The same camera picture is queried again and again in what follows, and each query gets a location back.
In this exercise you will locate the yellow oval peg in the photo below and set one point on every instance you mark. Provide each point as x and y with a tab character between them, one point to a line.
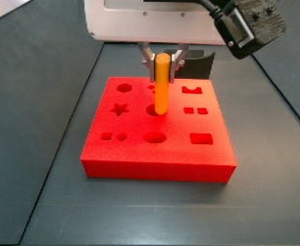
162	82

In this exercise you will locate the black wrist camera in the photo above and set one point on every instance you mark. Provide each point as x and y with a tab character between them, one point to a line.
250	24

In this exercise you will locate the black curved holder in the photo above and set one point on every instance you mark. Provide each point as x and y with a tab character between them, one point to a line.
198	65

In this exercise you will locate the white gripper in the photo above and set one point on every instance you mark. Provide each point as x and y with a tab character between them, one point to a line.
136	20

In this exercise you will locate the red shape-sorting board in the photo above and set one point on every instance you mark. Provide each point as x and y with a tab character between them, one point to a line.
179	146

